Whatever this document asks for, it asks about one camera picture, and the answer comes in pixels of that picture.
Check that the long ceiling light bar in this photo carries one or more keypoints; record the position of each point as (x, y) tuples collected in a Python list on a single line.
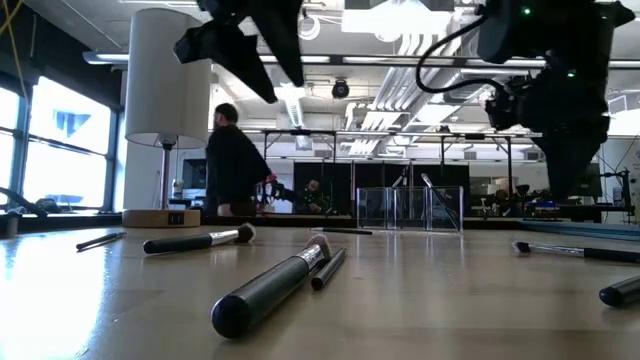
[(105, 57)]

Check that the person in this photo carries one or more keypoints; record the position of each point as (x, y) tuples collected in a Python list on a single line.
[(314, 197), (235, 165)]

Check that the large black powder brush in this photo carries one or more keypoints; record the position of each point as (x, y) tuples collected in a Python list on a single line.
[(260, 295)]

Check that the blue metal table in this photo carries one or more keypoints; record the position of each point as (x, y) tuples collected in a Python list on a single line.
[(590, 230)]

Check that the white lamp wooden base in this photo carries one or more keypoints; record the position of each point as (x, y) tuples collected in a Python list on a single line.
[(165, 75)]

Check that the black ceiling camera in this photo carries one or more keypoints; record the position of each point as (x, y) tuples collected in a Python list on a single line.
[(340, 90)]

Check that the black aluminium table frame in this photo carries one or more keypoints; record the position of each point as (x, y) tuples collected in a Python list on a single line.
[(280, 220)]

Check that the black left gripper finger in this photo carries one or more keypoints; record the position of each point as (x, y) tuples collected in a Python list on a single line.
[(282, 30), (230, 50)]

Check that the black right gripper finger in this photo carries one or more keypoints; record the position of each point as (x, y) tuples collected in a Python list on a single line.
[(567, 170)]

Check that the black flat-head makeup brush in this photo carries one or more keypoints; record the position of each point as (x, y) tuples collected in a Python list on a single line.
[(610, 255)]

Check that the clear acrylic brush organizer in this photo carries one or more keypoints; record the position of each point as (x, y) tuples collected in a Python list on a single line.
[(410, 229)]

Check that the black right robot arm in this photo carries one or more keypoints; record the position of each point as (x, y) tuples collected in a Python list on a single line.
[(550, 30)]

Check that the black partition panels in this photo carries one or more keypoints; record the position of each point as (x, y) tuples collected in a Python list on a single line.
[(340, 185)]

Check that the medium black powder brush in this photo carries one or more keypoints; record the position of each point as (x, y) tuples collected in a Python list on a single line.
[(175, 244)]

